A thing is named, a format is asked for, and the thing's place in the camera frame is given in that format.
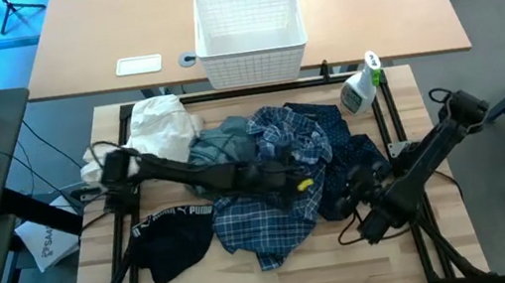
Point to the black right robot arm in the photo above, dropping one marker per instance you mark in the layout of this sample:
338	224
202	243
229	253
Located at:
433	144

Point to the white laundry basket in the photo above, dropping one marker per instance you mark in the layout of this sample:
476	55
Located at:
254	68

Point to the black Puma underwear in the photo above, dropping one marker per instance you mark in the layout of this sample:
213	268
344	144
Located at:
172	244

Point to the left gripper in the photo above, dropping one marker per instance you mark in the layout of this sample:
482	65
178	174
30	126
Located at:
268	177

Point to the blue plaid shirt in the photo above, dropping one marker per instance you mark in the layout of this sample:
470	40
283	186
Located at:
265	225

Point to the black tripod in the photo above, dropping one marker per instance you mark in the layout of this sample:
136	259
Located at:
14	7

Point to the small black post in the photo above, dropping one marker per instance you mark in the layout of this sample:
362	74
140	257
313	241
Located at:
324	68

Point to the white spray bottle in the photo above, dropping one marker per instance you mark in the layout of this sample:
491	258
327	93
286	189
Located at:
355	93

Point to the white paper bag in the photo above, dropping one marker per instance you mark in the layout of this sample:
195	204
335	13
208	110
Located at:
47	242

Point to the tan wooden desk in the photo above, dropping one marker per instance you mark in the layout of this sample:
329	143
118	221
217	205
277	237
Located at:
362	4

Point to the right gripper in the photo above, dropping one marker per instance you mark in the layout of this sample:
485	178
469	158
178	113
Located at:
363	195

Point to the white garment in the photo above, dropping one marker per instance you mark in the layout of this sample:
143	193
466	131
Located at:
160	125

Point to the grey-green garment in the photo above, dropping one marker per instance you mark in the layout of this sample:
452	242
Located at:
227	140

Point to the navy dotted shirt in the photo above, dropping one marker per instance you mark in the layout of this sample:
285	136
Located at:
334	149

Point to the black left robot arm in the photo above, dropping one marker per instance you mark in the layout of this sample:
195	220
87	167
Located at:
176	170

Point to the white rectangular tray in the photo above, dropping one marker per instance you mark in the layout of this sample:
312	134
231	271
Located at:
138	65

